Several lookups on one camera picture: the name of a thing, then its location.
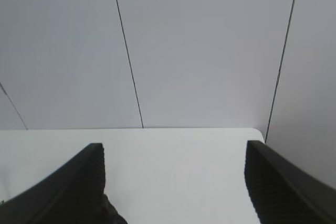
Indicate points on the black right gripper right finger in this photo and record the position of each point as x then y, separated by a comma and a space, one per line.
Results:
288, 192

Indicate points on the dark purple black cloth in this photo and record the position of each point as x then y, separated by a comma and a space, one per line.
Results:
113, 213

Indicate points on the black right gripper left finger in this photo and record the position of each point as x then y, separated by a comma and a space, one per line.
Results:
65, 190

